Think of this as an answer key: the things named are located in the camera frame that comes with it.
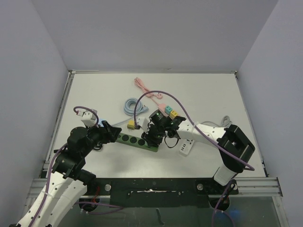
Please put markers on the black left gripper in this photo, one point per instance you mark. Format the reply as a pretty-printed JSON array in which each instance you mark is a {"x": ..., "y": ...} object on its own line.
[{"x": 109, "y": 134}]

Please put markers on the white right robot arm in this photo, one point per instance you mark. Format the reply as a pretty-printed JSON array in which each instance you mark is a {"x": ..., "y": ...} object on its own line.
[{"x": 234, "y": 146}]

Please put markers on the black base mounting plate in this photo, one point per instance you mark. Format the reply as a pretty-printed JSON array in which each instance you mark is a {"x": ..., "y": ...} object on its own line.
[{"x": 156, "y": 192}]

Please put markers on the white power strip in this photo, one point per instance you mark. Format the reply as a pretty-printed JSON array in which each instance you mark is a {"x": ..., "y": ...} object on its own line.
[{"x": 185, "y": 147}]

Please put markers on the round blue power socket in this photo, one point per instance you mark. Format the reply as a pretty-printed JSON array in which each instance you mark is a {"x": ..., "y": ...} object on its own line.
[{"x": 100, "y": 122}]

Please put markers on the teal USB charger plug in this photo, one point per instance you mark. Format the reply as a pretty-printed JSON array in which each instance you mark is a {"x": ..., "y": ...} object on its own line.
[{"x": 168, "y": 110}]

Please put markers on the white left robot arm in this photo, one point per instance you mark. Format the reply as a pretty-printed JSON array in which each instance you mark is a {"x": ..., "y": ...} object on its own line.
[{"x": 66, "y": 180}]

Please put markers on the yellow USB charger plug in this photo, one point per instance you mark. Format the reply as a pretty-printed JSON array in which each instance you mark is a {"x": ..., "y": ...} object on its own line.
[{"x": 173, "y": 114}]

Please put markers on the green power strip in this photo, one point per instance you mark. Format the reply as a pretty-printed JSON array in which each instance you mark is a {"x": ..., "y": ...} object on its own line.
[{"x": 134, "y": 142}]

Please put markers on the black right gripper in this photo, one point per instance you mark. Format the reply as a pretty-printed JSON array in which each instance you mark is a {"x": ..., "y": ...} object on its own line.
[{"x": 153, "y": 133}]

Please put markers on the pink power strip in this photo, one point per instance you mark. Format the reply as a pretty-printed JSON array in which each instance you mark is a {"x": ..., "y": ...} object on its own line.
[{"x": 161, "y": 107}]

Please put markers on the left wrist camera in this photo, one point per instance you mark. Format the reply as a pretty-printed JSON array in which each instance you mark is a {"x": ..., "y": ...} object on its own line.
[{"x": 87, "y": 117}]

